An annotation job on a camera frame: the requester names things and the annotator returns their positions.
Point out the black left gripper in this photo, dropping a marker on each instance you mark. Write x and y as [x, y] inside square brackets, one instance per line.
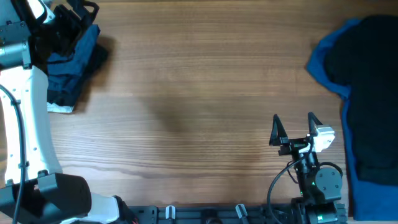
[78, 27]

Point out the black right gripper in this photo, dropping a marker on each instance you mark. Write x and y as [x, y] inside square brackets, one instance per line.
[279, 137]

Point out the dark blue denim shorts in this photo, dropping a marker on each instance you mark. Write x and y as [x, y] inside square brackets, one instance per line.
[84, 45]

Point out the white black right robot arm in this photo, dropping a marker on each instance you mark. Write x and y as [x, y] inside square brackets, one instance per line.
[319, 183]

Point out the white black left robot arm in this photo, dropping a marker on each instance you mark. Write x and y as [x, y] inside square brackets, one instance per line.
[37, 190]

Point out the black folded garment left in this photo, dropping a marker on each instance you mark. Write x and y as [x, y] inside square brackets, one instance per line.
[67, 78]

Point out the white grey folded cloth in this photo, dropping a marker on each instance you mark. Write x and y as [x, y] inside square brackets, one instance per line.
[55, 108]

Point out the black garment right pile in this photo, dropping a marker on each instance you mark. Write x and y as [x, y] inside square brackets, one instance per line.
[364, 58]

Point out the bright blue garment right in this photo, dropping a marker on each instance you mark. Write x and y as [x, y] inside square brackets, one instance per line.
[369, 201]

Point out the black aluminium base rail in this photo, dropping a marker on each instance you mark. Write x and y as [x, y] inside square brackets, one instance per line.
[260, 214]

